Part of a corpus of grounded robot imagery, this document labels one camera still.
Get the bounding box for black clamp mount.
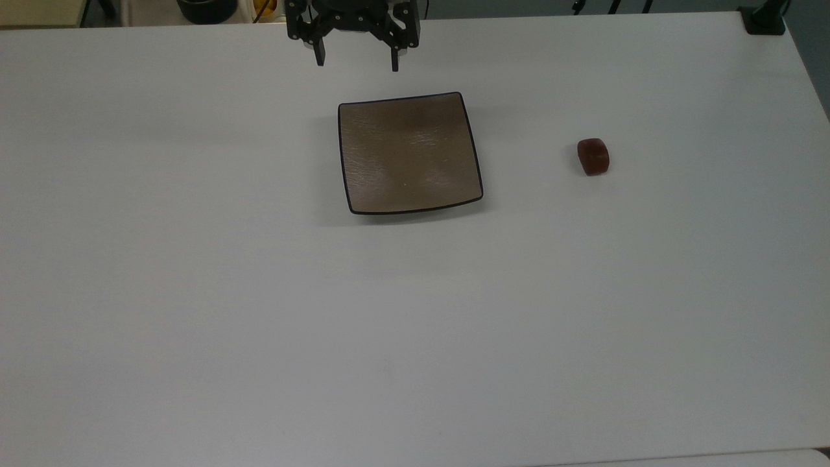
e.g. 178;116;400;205
739;0;790;36

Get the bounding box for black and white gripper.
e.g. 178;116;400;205
285;0;421;73

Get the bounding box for black round container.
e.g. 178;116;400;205
176;0;238;25

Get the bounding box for square brown ceramic plate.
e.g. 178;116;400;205
337;91;484;215

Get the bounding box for black stand legs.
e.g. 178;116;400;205
571;0;656;16

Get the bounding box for small round red-brown food item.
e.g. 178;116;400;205
576;138;611;177

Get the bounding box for beige furniture panel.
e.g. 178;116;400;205
0;0;89;29

